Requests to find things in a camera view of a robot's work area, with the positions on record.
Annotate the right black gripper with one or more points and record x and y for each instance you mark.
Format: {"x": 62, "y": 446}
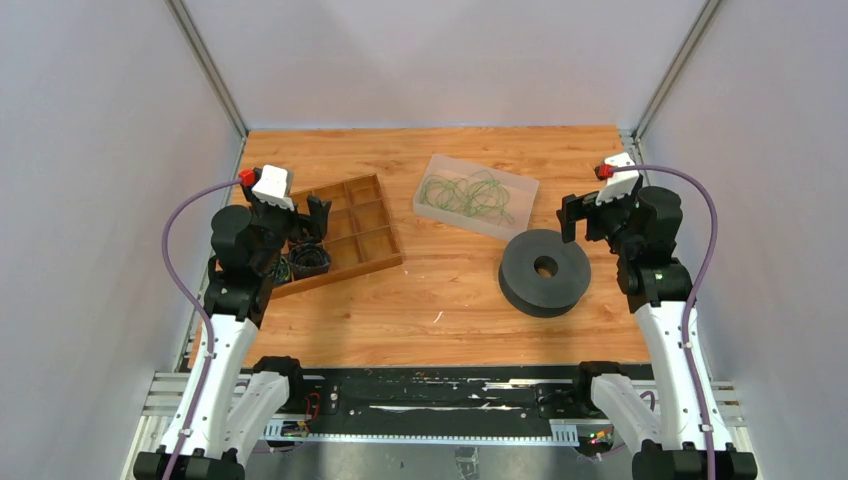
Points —
{"x": 573, "y": 208}

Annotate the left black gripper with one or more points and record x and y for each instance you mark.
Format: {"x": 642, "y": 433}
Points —
{"x": 318, "y": 216}

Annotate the dark grey spool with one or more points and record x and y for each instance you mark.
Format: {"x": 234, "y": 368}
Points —
{"x": 542, "y": 276}

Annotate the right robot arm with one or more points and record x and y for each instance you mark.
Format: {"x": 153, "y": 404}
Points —
{"x": 687, "y": 437}

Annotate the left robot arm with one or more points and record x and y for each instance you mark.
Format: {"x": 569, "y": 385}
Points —
{"x": 213, "y": 433}

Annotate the wooden compartment tray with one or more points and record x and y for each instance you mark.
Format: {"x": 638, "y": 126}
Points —
{"x": 360, "y": 239}

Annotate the translucent plastic bin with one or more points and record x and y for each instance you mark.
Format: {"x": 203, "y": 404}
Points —
{"x": 475, "y": 198}

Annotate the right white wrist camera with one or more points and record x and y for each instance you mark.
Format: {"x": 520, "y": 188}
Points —
{"x": 618, "y": 182}

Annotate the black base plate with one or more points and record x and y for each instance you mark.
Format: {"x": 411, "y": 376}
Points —
{"x": 454, "y": 401}

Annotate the aluminium frame rail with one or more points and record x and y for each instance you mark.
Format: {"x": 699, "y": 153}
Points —
{"x": 287, "y": 433}

